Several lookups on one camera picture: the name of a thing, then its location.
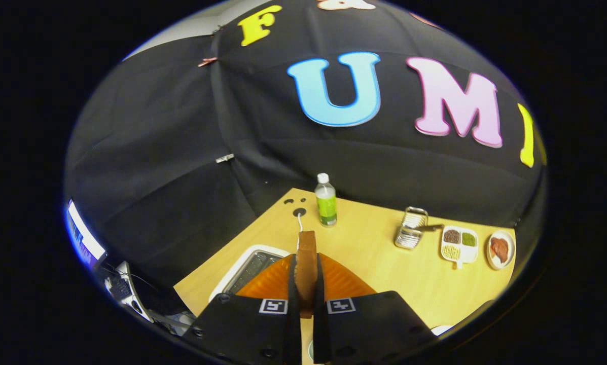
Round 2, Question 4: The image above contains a red meat slice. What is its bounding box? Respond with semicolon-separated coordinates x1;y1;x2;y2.
490;237;509;263

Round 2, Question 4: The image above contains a white oval meat plate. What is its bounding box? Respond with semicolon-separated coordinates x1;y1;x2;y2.
487;231;516;270

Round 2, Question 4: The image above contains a white divided dish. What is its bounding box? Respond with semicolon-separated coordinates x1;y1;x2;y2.
440;226;479;269

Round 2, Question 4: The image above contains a metal wire utensil holder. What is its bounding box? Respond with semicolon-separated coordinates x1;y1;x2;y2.
394;206;430;250

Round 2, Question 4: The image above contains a green label drink bottle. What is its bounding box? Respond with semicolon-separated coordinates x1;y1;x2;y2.
314;173;338;227

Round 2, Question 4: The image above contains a computer monitor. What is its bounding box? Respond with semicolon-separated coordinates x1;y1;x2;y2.
66;199;107;268

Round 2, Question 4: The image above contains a black backdrop cloth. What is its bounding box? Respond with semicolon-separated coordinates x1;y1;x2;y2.
64;0;547;289

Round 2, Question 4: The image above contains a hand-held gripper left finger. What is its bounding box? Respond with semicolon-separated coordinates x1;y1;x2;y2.
184;253;302;365

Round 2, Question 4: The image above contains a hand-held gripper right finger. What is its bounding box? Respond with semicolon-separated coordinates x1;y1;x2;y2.
312;252;438;365

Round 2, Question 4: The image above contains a white toaster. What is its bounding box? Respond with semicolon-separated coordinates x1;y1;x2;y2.
208;245;291;303

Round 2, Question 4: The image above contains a white stand with cables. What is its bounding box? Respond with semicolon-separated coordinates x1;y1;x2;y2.
104;261;154;322

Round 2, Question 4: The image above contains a toasted bread slice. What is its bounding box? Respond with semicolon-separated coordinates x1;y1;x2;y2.
294;231;318;319

